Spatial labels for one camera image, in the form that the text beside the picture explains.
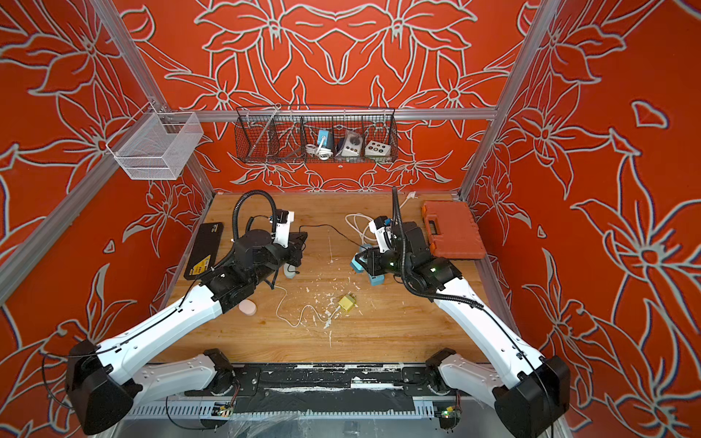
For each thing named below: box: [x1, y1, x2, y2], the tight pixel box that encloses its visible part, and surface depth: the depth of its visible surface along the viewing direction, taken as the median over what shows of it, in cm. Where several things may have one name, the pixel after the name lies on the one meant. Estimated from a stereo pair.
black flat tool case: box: [183, 221, 224, 281], surface depth 99 cm
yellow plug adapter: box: [337, 293, 356, 312], surface depth 87 cm
